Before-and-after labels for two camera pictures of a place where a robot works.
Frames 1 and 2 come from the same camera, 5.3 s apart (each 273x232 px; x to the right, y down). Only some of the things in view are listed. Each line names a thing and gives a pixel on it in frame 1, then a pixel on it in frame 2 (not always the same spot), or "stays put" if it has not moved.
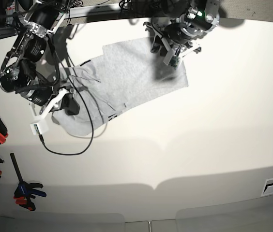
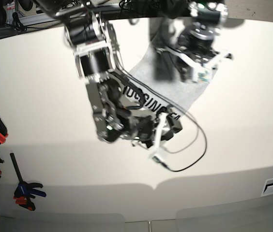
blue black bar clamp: x=23 y=193 stays put
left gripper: x=46 y=100 → x=149 y=130
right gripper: x=178 y=36 → x=200 y=51
